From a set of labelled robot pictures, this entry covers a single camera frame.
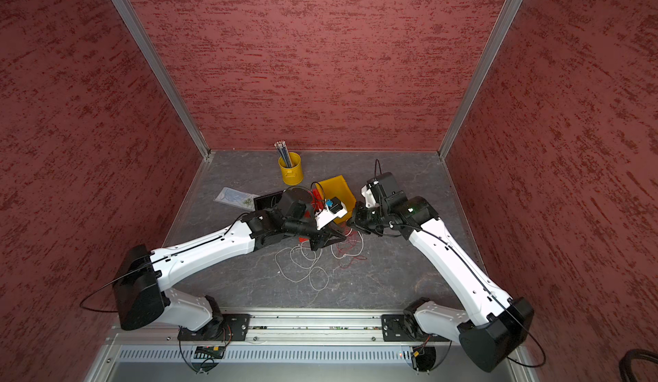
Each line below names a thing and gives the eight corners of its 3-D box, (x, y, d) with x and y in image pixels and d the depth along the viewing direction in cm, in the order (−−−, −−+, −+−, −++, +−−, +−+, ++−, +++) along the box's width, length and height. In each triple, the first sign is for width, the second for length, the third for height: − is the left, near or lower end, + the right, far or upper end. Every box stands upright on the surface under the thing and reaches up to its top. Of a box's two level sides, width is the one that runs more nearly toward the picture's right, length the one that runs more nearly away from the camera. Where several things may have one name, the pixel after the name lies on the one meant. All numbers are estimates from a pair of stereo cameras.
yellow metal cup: (281, 185, 111) (276, 168, 102) (284, 169, 117) (279, 151, 108) (302, 186, 111) (299, 168, 102) (304, 169, 117) (301, 152, 108)
